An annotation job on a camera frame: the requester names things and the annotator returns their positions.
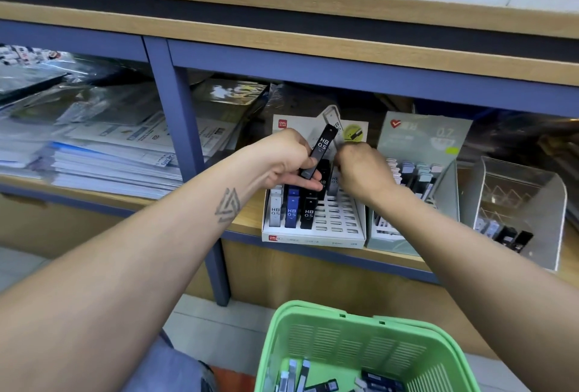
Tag stack of wrapped paper packs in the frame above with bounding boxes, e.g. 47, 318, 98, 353
0, 43, 271, 201

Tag pile of lead cases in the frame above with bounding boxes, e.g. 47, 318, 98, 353
274, 358, 408, 392

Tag person's left hand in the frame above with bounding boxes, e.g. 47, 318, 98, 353
230, 129, 324, 196

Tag white display box red label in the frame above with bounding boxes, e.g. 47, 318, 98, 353
261, 105, 371, 249

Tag dark plastic-wrapped packs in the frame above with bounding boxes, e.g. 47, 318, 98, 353
271, 84, 579, 225

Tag green plastic basket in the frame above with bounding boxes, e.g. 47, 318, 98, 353
254, 300, 481, 392

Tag clear plastic display box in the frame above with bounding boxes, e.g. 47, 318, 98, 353
456, 155, 569, 272

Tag person's right forearm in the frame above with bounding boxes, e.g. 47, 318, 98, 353
373, 186, 579, 392

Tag person's left forearm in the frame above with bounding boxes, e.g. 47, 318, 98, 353
0, 170, 259, 392

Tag person's right hand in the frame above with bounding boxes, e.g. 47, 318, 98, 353
335, 141, 401, 213

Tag colourful printed mat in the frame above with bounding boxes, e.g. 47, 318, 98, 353
210, 364, 260, 392

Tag pale green display box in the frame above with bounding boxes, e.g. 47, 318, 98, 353
365, 111, 474, 258

